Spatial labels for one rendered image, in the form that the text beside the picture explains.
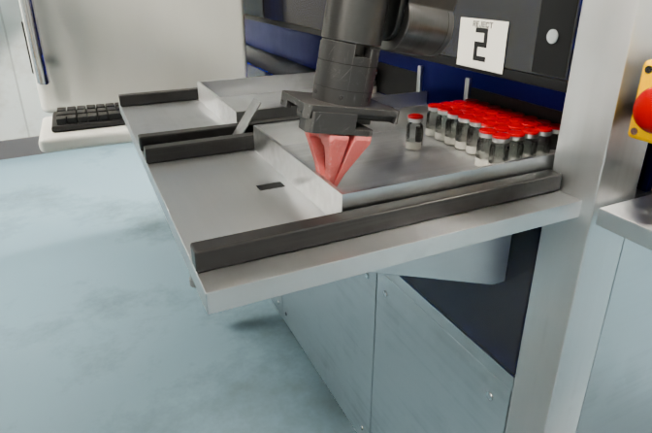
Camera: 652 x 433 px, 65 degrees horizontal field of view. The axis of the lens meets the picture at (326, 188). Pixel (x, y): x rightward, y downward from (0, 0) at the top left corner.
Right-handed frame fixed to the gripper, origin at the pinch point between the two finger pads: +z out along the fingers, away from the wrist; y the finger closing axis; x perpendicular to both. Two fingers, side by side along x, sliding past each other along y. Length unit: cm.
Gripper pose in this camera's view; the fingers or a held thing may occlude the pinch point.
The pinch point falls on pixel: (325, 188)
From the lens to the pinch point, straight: 52.8
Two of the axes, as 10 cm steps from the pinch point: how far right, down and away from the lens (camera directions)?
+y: 8.9, 0.0, 4.6
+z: -1.6, 9.4, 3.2
